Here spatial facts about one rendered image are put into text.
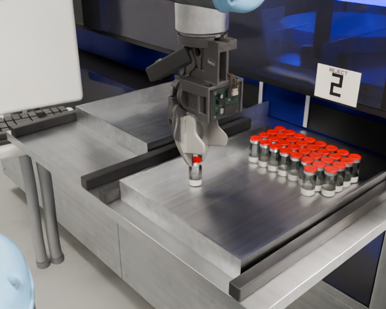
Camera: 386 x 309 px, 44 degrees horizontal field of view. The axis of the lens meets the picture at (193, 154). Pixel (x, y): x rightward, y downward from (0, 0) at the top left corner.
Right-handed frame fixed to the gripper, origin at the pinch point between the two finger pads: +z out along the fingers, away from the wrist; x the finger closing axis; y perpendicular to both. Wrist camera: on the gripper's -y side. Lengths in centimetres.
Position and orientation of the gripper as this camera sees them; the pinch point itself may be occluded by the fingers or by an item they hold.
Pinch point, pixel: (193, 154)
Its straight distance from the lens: 77.3
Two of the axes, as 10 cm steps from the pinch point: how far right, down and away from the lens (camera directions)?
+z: 0.0, 9.0, 4.5
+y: 6.7, 3.3, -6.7
